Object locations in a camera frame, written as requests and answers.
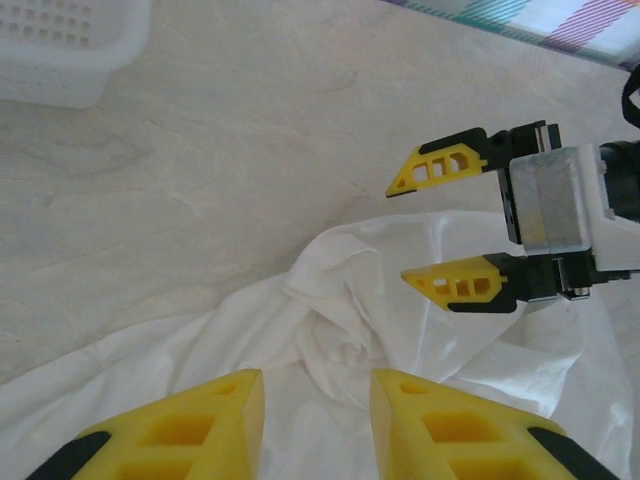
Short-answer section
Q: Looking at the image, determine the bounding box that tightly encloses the white t-shirt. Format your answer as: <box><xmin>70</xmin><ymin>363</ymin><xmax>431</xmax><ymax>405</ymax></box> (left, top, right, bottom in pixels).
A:
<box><xmin>0</xmin><ymin>212</ymin><xmax>640</xmax><ymax>480</ymax></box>

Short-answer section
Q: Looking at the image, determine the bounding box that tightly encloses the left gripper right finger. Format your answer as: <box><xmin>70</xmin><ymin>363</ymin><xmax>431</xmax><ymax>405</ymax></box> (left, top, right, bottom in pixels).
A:
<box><xmin>370</xmin><ymin>368</ymin><xmax>621</xmax><ymax>480</ymax></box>

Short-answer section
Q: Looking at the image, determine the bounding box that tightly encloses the thin black wire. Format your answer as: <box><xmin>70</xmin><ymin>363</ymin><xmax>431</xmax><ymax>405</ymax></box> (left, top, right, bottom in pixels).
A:
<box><xmin>619</xmin><ymin>69</ymin><xmax>640</xmax><ymax>126</ymax></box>

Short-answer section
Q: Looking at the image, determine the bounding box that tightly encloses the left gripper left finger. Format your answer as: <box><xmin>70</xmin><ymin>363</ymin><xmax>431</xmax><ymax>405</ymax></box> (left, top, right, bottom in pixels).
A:
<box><xmin>34</xmin><ymin>368</ymin><xmax>265</xmax><ymax>480</ymax></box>

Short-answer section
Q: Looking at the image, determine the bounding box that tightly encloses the white plastic mesh basket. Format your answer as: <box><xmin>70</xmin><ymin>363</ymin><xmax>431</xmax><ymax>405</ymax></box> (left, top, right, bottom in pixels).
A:
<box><xmin>0</xmin><ymin>0</ymin><xmax>152</xmax><ymax>110</ymax></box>

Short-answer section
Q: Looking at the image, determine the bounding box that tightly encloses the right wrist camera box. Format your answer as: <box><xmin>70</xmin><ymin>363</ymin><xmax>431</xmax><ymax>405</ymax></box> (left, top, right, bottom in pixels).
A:
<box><xmin>508</xmin><ymin>143</ymin><xmax>640</xmax><ymax>275</ymax></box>

